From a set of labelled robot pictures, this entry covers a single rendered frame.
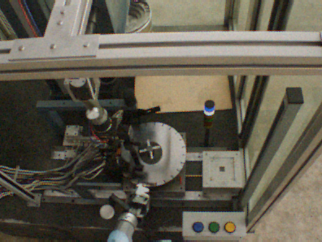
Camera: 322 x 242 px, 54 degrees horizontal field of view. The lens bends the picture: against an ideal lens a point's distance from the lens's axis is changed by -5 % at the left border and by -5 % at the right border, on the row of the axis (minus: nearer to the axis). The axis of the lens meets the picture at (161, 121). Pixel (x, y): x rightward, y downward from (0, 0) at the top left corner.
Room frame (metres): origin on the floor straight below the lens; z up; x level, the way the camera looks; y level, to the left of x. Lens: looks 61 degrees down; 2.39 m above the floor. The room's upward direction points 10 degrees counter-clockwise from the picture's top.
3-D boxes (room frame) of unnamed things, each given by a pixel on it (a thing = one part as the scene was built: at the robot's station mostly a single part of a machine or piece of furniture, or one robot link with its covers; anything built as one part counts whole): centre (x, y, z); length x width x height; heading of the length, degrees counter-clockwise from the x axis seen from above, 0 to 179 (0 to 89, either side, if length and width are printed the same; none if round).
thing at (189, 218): (0.27, -0.15, 0.82); 0.28 x 0.11 x 0.15; 79
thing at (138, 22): (1.43, 0.10, 0.93); 0.31 x 0.31 x 0.36
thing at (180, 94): (1.04, 0.32, 0.38); 1.64 x 1.35 x 0.77; 79
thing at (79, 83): (0.81, 0.21, 1.45); 0.35 x 0.07 x 0.28; 169
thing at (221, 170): (0.52, -0.24, 0.82); 0.18 x 0.18 x 0.15; 79
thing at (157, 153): (0.64, 0.07, 0.96); 0.11 x 0.11 x 0.03
